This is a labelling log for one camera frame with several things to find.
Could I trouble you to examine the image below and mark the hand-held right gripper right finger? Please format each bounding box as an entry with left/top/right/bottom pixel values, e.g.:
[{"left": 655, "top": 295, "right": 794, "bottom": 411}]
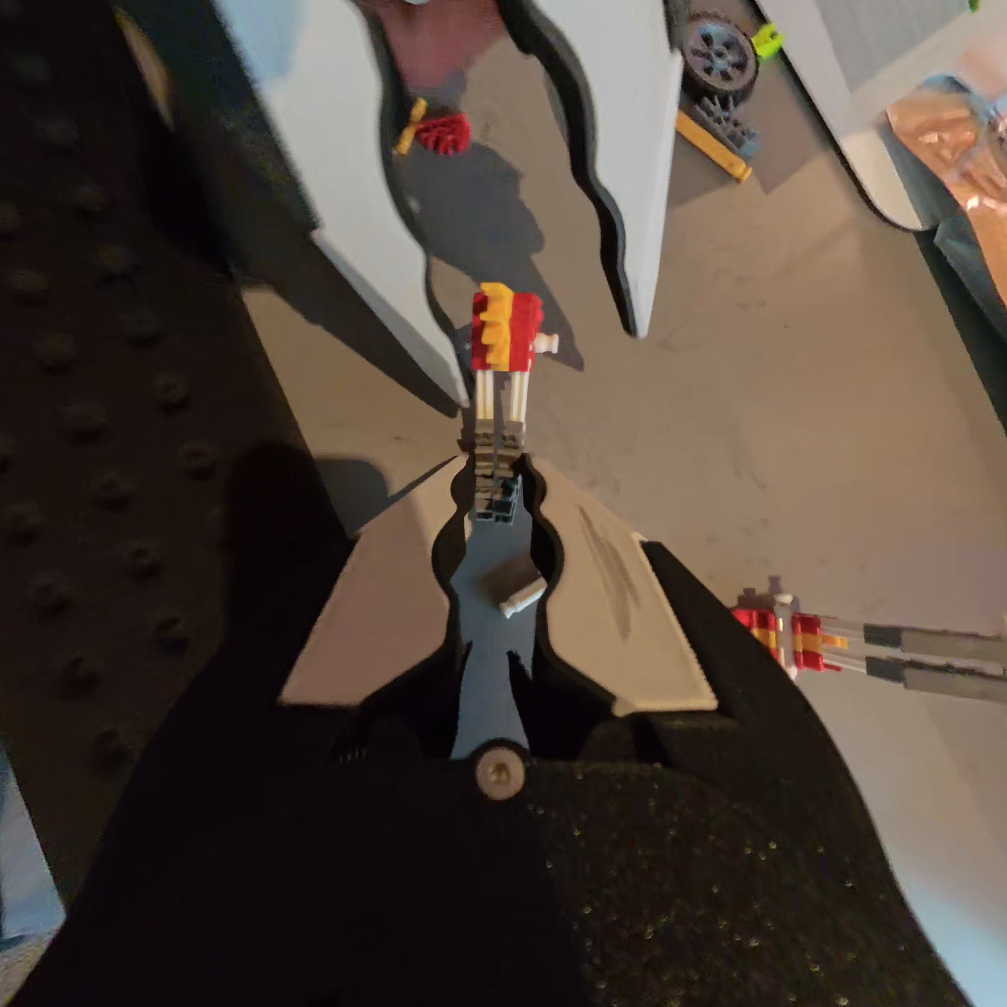
[{"left": 523, "top": 456, "right": 719, "bottom": 719}]

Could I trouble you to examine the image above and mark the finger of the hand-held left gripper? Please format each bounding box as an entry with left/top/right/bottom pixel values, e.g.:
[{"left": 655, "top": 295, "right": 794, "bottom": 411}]
[
  {"left": 498, "top": 0, "right": 685, "bottom": 339},
  {"left": 211, "top": 0, "right": 472, "bottom": 410}
]

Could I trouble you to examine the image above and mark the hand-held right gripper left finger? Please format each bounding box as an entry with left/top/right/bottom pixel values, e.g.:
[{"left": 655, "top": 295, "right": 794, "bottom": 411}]
[{"left": 277, "top": 456, "right": 473, "bottom": 708}]

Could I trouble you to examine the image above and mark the white toy rod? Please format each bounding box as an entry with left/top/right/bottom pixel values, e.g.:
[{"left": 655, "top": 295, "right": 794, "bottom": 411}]
[{"left": 498, "top": 578, "right": 549, "bottom": 620}]

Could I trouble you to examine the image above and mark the grey red yellow toy assembly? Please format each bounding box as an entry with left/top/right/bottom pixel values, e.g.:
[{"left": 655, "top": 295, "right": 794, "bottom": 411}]
[
  {"left": 469, "top": 282, "right": 561, "bottom": 524},
  {"left": 733, "top": 576, "right": 1007, "bottom": 706}
]

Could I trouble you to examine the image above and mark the person's left hand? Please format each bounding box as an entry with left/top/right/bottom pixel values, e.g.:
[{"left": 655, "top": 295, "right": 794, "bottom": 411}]
[{"left": 368, "top": 0, "right": 506, "bottom": 89}]

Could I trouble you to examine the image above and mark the short yellow toy rod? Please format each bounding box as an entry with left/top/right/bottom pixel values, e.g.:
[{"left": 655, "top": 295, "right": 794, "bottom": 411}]
[{"left": 393, "top": 96, "right": 430, "bottom": 156}]

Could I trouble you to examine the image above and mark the grey toy connector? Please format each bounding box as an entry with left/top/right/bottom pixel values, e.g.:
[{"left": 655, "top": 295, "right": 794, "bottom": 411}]
[{"left": 692, "top": 94, "right": 762, "bottom": 158}]

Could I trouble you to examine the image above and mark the toy wheel with grey hub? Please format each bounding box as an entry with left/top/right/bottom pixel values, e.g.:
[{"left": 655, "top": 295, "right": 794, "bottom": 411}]
[{"left": 680, "top": 12, "right": 760, "bottom": 99}]

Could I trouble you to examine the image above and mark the red snowflake toy connector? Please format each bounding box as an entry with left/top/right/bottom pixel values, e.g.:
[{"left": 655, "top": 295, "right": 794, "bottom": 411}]
[{"left": 413, "top": 110, "right": 473, "bottom": 156}]

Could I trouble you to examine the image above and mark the instruction sheet on white stand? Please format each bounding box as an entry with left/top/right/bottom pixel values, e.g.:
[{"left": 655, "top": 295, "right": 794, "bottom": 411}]
[{"left": 755, "top": 0, "right": 1007, "bottom": 233}]

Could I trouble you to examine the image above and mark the toy parts bag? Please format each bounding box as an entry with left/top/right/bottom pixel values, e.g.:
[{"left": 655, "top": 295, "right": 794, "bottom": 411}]
[{"left": 885, "top": 71, "right": 1007, "bottom": 308}]

